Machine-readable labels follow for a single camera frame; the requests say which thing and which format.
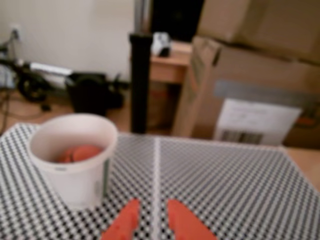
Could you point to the white paper cup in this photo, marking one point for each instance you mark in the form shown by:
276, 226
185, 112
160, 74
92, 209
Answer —
75, 182

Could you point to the orange mini basketball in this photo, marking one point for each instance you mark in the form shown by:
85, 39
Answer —
82, 152

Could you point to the white and black small device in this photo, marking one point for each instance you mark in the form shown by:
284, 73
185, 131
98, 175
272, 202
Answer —
161, 43

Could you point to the wooden side table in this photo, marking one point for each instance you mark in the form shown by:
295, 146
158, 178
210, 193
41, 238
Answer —
170, 70

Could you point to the silver metal pole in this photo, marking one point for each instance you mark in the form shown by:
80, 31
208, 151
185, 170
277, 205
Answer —
142, 15

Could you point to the white power strip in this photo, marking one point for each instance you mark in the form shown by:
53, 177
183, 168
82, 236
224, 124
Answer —
50, 68

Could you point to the black white checkerboard sheet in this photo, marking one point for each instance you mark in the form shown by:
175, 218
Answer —
225, 187
25, 212

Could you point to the white wall outlet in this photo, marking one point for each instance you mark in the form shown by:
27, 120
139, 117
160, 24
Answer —
17, 31

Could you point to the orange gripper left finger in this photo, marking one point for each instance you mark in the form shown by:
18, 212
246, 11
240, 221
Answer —
125, 225

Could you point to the black speaker box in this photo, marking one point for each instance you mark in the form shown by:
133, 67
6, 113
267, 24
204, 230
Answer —
175, 17

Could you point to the black square post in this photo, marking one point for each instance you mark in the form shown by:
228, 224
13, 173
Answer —
140, 87

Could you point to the large brown cardboard box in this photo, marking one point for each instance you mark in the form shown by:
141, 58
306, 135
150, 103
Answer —
262, 22

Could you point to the brown cardboard box with label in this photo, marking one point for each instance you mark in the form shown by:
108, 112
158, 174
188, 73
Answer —
200, 100

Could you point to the black bag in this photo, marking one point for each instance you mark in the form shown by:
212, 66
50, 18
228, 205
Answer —
90, 95

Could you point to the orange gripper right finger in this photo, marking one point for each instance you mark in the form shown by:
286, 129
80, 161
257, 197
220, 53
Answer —
185, 225

